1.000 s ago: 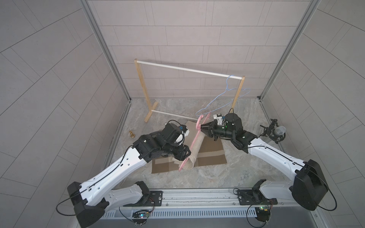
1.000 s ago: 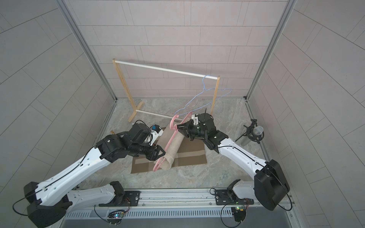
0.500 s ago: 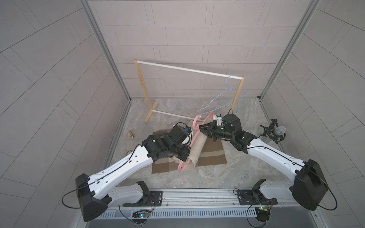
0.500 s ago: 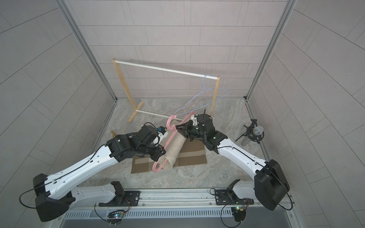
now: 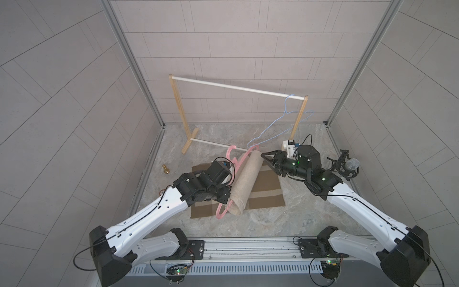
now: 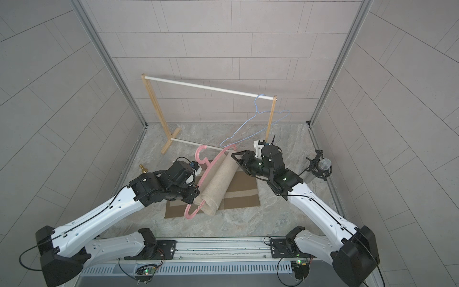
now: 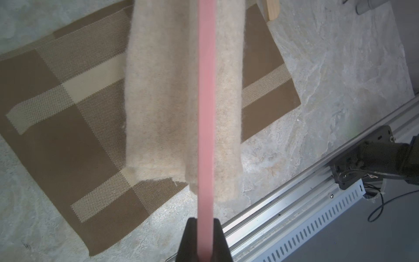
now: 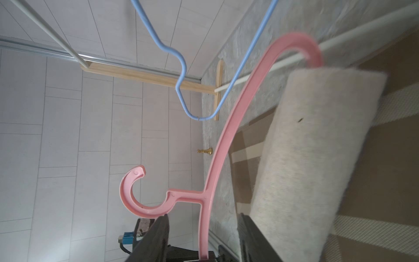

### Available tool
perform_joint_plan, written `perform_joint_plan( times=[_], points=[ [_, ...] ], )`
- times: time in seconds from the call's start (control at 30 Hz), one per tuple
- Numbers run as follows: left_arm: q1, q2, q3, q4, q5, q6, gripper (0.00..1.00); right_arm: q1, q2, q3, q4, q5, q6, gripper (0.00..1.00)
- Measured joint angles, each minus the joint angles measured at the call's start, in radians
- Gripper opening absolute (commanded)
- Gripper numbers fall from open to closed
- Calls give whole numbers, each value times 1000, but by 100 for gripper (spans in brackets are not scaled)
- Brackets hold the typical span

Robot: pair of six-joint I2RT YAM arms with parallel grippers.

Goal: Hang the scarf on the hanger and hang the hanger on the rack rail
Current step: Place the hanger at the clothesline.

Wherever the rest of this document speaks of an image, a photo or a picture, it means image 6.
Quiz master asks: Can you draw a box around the right circuit board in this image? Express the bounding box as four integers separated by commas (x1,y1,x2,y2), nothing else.
290,260,310,281

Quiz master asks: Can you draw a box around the circuit board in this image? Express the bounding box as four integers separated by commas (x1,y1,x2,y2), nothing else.
290,260,310,281
134,264,160,284

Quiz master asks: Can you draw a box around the brown striped scarf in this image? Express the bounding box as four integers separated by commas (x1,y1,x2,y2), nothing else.
164,157,261,220

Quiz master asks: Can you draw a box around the beige scarf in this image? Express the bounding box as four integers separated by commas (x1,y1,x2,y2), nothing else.
196,150,239,216

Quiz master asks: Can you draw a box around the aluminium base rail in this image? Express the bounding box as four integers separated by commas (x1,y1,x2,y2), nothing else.
67,234,372,266

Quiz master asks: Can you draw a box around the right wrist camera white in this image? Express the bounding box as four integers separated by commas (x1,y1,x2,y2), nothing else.
253,140,266,159

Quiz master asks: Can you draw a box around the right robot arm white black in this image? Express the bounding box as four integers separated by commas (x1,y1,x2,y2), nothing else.
231,141,380,287

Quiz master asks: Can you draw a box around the light blue wire hanger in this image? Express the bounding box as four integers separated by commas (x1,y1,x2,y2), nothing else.
219,94,292,148

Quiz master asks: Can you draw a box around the left aluminium corner post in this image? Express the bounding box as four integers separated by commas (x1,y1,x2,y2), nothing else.
69,0,148,129

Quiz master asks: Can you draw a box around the left circuit board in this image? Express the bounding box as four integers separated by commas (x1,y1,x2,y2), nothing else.
134,264,160,284

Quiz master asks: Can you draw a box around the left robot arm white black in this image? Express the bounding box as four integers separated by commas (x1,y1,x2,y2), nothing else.
35,157,202,287

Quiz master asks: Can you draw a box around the wooden clothes rack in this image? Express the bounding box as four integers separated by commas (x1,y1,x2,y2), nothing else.
141,74,277,154

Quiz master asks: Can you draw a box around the right aluminium corner post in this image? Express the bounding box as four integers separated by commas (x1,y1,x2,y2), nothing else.
308,0,373,128

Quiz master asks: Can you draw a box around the gold chess piece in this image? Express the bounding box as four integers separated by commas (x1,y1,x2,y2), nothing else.
139,164,148,173

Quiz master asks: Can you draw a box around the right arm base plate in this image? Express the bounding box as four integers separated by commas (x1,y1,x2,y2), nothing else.
268,238,314,259

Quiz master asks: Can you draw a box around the aluminium corner post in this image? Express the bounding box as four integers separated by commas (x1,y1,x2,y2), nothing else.
69,0,148,129
308,0,373,128

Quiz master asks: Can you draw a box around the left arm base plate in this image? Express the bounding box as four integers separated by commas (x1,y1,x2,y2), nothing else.
123,240,177,261

